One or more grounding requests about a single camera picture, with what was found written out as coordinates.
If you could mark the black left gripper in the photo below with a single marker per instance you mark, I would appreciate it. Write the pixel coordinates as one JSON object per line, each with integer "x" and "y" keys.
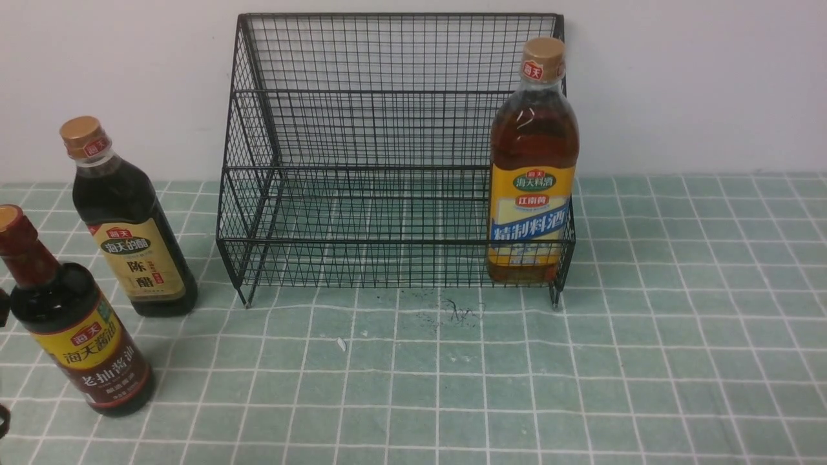
{"x": 4, "y": 308}

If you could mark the dark soy sauce bottle red neck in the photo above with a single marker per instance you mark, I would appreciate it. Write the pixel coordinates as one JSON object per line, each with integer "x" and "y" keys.
{"x": 61, "y": 305}

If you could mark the dark vinegar bottle gold cap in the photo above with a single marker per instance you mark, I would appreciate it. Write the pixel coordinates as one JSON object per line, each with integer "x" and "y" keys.
{"x": 118, "y": 203}

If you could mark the amber cooking wine bottle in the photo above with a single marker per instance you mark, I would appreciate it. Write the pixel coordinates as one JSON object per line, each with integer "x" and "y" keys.
{"x": 534, "y": 147}

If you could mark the green checkered tablecloth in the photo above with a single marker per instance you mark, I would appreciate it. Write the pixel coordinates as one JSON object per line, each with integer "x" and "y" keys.
{"x": 691, "y": 331}

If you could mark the black wire mesh shelf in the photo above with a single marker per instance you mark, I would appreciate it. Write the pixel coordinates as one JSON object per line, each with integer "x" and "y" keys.
{"x": 356, "y": 146}

